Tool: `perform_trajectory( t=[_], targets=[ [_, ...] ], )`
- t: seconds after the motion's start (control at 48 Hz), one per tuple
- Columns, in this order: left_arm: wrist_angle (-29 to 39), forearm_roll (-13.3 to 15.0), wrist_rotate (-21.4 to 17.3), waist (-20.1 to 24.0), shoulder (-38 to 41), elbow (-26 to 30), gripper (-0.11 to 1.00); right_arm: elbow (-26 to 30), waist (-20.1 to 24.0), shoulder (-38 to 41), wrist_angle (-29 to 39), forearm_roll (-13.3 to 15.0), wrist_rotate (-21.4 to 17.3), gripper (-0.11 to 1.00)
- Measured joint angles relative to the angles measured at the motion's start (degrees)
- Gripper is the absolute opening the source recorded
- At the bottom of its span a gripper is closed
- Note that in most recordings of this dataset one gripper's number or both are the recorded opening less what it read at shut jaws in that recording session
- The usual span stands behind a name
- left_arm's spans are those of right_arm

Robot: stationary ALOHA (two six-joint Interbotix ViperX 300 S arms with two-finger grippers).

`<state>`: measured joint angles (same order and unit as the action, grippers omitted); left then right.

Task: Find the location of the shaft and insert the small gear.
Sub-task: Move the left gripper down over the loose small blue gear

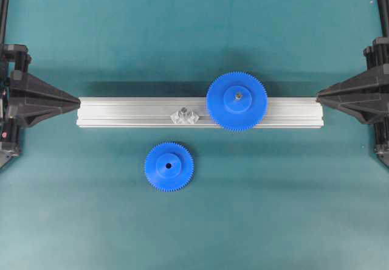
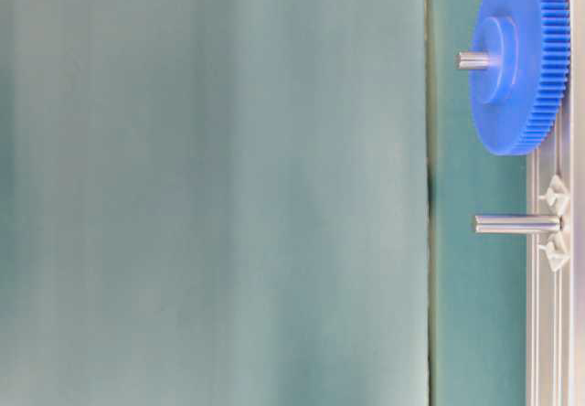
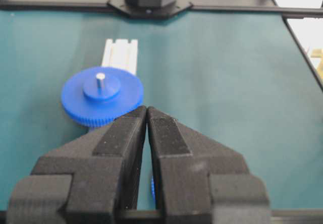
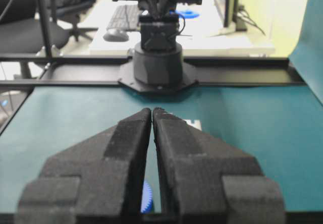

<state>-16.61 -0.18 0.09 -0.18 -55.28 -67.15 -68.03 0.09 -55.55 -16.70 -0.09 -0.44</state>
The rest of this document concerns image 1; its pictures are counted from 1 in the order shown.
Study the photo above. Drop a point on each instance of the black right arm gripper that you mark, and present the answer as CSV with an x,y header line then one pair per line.
x,y
366,83

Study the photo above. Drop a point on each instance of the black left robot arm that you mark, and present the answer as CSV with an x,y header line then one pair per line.
x,y
4,11

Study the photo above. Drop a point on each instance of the large blue gear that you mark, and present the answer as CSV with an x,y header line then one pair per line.
x,y
237,101

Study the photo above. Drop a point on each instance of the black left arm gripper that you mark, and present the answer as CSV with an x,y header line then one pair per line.
x,y
40,100

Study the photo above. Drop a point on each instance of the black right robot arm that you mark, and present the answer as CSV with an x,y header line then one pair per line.
x,y
365,96

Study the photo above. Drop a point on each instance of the silver aluminium extrusion rail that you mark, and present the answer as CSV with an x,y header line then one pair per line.
x,y
189,112

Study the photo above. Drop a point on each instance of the small blue gear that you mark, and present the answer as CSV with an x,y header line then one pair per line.
x,y
169,167

